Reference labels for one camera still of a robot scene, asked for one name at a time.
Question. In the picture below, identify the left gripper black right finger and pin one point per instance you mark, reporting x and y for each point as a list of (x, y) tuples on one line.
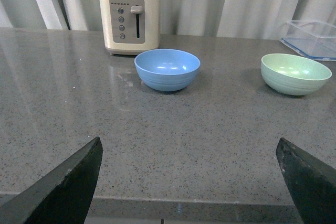
[(310, 181)]

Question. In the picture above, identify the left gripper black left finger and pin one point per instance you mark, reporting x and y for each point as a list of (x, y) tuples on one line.
[(64, 195)]

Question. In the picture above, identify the green bowl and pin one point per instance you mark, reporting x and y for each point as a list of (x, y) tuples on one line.
[(293, 75)]

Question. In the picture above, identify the blue bowl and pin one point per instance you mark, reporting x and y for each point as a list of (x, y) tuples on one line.
[(167, 69)]

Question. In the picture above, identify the clear plastic container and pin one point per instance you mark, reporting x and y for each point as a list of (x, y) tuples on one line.
[(312, 39)]

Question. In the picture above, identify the cream two-slot toaster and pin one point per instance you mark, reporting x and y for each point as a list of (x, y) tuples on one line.
[(130, 26)]

